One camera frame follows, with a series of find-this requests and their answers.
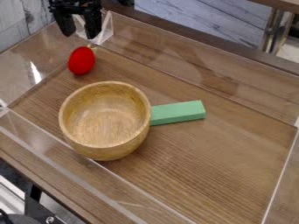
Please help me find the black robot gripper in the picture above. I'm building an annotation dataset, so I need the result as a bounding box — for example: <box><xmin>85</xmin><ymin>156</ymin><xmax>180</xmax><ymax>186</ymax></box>
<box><xmin>48</xmin><ymin>0</ymin><xmax>101</xmax><ymax>39</ymax></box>

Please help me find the red felt strawberry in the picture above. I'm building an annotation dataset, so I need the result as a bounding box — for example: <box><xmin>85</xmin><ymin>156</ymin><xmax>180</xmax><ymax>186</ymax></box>
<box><xmin>68</xmin><ymin>45</ymin><xmax>96</xmax><ymax>75</ymax></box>

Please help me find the wooden bowl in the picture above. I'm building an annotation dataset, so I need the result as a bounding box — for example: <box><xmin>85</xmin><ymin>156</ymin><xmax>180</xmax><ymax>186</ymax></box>
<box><xmin>58</xmin><ymin>80</ymin><xmax>150</xmax><ymax>161</ymax></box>

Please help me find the green rectangular block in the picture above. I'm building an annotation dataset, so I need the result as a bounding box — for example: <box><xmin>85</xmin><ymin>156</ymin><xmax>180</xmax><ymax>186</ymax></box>
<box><xmin>150</xmin><ymin>101</ymin><xmax>205</xmax><ymax>126</ymax></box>

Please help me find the black table leg clamp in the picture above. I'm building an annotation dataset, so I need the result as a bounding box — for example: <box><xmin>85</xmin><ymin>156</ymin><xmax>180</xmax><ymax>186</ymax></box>
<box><xmin>24</xmin><ymin>185</ymin><xmax>65</xmax><ymax>224</ymax></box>

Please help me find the clear acrylic corner bracket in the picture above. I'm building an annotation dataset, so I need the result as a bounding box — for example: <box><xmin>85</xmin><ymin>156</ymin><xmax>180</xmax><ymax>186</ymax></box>
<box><xmin>73</xmin><ymin>11</ymin><xmax>113</xmax><ymax>46</ymax></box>

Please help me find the wooden furniture frame background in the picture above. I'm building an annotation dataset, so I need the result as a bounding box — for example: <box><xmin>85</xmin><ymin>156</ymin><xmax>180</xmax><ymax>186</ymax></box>
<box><xmin>249</xmin><ymin>0</ymin><xmax>299</xmax><ymax>54</ymax></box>

